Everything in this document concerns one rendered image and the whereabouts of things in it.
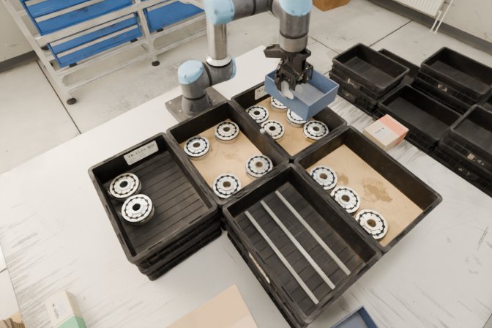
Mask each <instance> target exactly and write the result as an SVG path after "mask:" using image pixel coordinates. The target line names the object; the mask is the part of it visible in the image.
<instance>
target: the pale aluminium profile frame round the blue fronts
mask: <svg viewBox="0 0 492 328"><path fill-rule="evenodd" d="M162 1H166V0H144V1H141V0H133V2H132V3H133V4H131V5H130V6H127V7H123V8H121V9H118V10H114V11H112V12H109V13H106V14H104V15H100V16H97V17H95V18H91V19H88V20H85V21H83V22H80V23H77V24H75V25H72V26H68V27H66V28H63V29H60V30H58V31H54V32H51V33H50V34H46V35H43V36H41V35H40V34H37V35H34V36H32V35H31V33H30V31H29V30H28V29H27V27H26V25H25V24H24V22H23V21H22V19H21V16H24V15H28V14H27V12H26V11H25V10H22V11H20V12H17V11H16V10H15V8H14V7H13V5H12V3H11V2H10V0H7V1H5V0H2V2H3V3H4V6H5V7H6V8H7V10H8V11H9V13H10V14H11V16H12V17H13V19H14V20H15V22H16V23H17V25H18V26H19V28H20V30H21V31H22V32H23V34H24V35H25V37H26V39H27V40H28V41H29V43H30V44H31V46H32V47H33V49H34V50H35V52H36V53H37V55H38V56H39V58H40V59H41V61H42V63H43V64H44V68H47V70H48V72H49V73H50V74H51V76H52V77H53V79H54V80H55V82H56V83H57V85H58V86H59V88H60V89H61V91H62V93H63V94H64V96H65V97H66V98H67V101H66V103H67V104H68V105H72V104H74V103H75V102H76V99H75V98H72V97H71V96H70V92H73V91H75V90H77V89H79V88H82V87H84V86H87V85H89V84H90V83H94V82H95V81H98V80H100V79H102V78H105V77H107V76H109V75H112V74H114V73H116V72H118V71H121V70H123V69H126V68H128V67H130V66H133V65H134V64H137V63H139V62H142V61H144V60H146V59H149V58H152V61H153V62H152V66H154V67H156V66H158V65H160V62H159V61H157V57H156V55H157V54H160V53H162V52H164V51H167V50H169V49H172V48H174V47H176V46H178V45H181V44H183V43H185V42H188V41H190V40H193V39H195V38H196V37H200V36H201V35H203V34H206V33H207V30H206V28H204V29H201V30H199V31H196V32H194V33H192V34H189V35H187V36H185V37H182V38H180V39H178V40H175V41H173V42H170V43H168V44H166V45H163V46H161V47H159V48H154V47H153V44H152V43H153V42H154V40H155V38H157V37H160V36H162V35H164V34H167V33H169V32H172V31H174V30H177V29H180V28H182V27H184V26H187V25H189V24H191V23H194V22H196V21H199V20H201V19H204V18H205V17H206V13H205V11H203V12H202V13H200V14H198V15H195V16H193V17H191V18H188V19H185V20H182V21H180V22H178V23H175V24H173V25H170V26H167V27H165V28H161V29H158V30H156V31H155V32H152V33H151V34H150V33H149V30H148V27H147V20H146V16H145V14H144V12H143V10H142V9H143V8H146V7H149V6H152V5H154V4H158V3H160V2H162ZM135 11H137V13H138V17H137V19H138V23H139V26H141V27H142V28H141V33H142V35H143V36H142V37H138V38H135V39H134V40H131V41H130V42H127V43H125V44H123V45H120V46H118V47H115V48H112V49H110V50H108V51H105V52H102V53H99V54H97V55H95V56H92V57H90V58H87V59H84V60H83V61H80V62H77V63H76V62H75V63H73V64H70V65H69V66H68V67H65V68H62V69H60V70H57V71H55V70H54V69H53V68H52V66H53V64H52V63H50V62H49V61H50V60H52V59H55V58H54V56H53V54H52V53H51V51H50V50H43V49H41V48H40V47H39V46H40V45H44V44H46V43H48V42H52V41H54V40H57V39H60V38H62V37H66V36H68V35H71V34H74V33H76V32H79V31H82V30H84V29H88V28H90V27H93V26H96V25H98V24H101V23H104V22H107V21H110V20H113V19H115V18H119V17H121V16H123V15H127V14H130V13H131V12H135ZM137 45H140V46H141V47H142V48H144V49H145V50H146V53H145V54H142V55H140V56H137V57H135V58H133V59H131V60H128V61H126V62H123V63H121V64H118V65H116V66H115V67H112V68H109V69H107V70H104V71H102V72H99V73H97V74H96V75H93V76H91V77H88V78H85V79H83V80H82V81H79V82H77V83H74V84H72V85H67V84H64V83H62V78H63V77H64V75H67V74H69V73H71V72H75V71H76V70H79V69H81V68H84V67H87V66H89V65H91V64H93V63H96V62H99V61H101V60H103V59H107V58H108V57H110V56H113V55H116V54H118V53H121V52H123V51H125V50H128V49H130V48H133V47H135V46H137Z"/></svg>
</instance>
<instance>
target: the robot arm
mask: <svg viewBox="0 0 492 328"><path fill-rule="evenodd" d="M179 1H180V2H182V3H185V4H194V5H195V6H197V7H200V8H201V9H203V10H205V13H206V30H207V39H208V49H209V52H208V54H207V55H206V61H204V62H200V61H198V60H195V61H194V60H190V61H186V62H185V63H184V64H182V65H181V66H180V67H179V69H178V76H179V82H180V86H181V89H182V95H183V98H182V110H183V111H184V113H186V114H187V115H189V116H194V115H196V114H197V113H200V112H202V111H205V110H206V109H208V108H211V107H212V99H211V97H210V96H209V94H208V93H207V90H206V88H208V87H210V86H214V85H217V84H219V83H222V82H226V81H229V80H231V79H232V78H234V77H235V75H236V65H235V64H236V62H235V60H234V58H233V56H232V55H231V54H230V53H229V52H228V23H230V22H232V21H237V20H239V19H243V18H247V17H250V16H253V15H257V14H260V13H263V12H268V11H270V12H271V13H272V14H273V15H274V16H276V17H278V18H279V20H280V31H279V44H271V45H268V46H267V47H266V48H265V49H264V50H263V52H264V55H265V57H266V58H278V59H281V60H280V62H279V63H278V65H277V67H276V73H275V85H276V87H277V89H278V91H279V92H280V93H281V95H282V96H283V97H285V98H286V99H287V98H288V97H289V98H291V99H293V98H294V96H293V94H292V92H293V90H294V91H296V92H299V93H303V89H302V87H301V86H300V84H301V83H303V84H306V83H307V82H308V81H309V79H311V80H312V77H313V67H314V66H313V65H312V64H310V63H309V62H307V61H306V60H307V58H308V57H309V56H311V51H310V50H308V49H307V48H306V47H307V44H308V32H309V26H310V12H311V9H312V5H313V2H312V0H179ZM310 70H312V71H311V76H310Z"/></svg>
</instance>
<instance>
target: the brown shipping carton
mask: <svg viewBox="0 0 492 328"><path fill-rule="evenodd" d="M166 328H258V326H257V324H256V322H255V321H254V319H253V317H252V315H251V313H250V311H249V309H248V307H247V305H246V304H245V301H244V300H243V298H242V295H241V294H240V292H239V289H238V288H237V287H236V284H234V285H232V286H231V287H230V288H227V289H226V290H225V291H223V292H221V293H220V294H218V295H217V296H215V297H213V298H212V299H210V300H209V301H207V302H205V303H204V304H202V305H201V306H199V307H197V308H196V309H195V310H193V311H191V312H189V313H188V314H187V315H185V316H183V317H181V318H180V319H178V320H177V321H175V322H174V323H172V324H170V325H169V326H167V327H166Z"/></svg>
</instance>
